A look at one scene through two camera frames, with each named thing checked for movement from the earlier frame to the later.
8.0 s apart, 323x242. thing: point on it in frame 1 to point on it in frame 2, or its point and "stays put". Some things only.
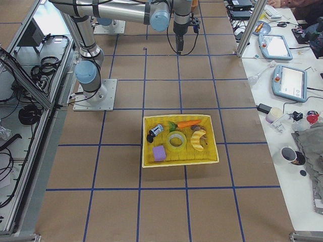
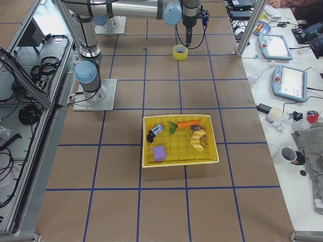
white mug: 288,154 stays put
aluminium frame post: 251,28 stays put
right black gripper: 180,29 to 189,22
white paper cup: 274,113 stays put
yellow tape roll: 178,134 to 179,52
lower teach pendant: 289,83 stays put
